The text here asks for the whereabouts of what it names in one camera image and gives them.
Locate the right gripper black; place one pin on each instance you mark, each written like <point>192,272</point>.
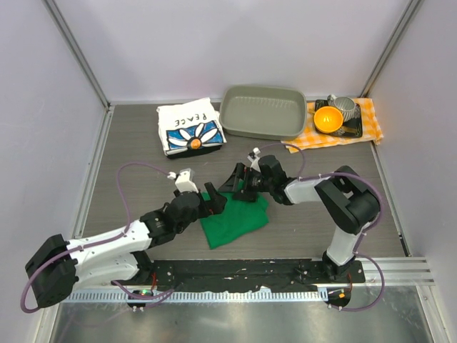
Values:
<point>239,172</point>

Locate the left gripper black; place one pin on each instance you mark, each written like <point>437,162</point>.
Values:
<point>216,204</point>

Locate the grey plastic tray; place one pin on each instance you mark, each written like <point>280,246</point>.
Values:
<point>263,112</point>

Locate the orange bowl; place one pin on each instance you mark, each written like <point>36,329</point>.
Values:
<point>328,119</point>

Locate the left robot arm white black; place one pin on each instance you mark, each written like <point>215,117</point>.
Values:
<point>59,266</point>

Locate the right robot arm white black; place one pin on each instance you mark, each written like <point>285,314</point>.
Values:
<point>352,203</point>

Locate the black folded t shirt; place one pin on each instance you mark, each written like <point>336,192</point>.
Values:
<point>184,152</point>

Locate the white folded daisy t shirt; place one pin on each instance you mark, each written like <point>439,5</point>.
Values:
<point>193,125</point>

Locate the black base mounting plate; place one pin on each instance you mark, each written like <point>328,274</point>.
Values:
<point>240,275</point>

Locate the black floral square plate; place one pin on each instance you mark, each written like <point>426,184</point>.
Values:
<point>352,128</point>

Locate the grey striped mug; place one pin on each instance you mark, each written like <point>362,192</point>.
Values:
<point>347,106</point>

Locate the orange checkered cloth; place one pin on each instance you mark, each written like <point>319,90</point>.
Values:
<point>312,139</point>

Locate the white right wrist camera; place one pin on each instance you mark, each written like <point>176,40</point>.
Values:
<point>254,158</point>

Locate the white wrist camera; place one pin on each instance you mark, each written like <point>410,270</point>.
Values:
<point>183,180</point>
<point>254,158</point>

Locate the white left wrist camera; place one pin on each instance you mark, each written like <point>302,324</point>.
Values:
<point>183,180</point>

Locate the slotted cable duct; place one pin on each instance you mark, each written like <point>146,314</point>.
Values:
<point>262,295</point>

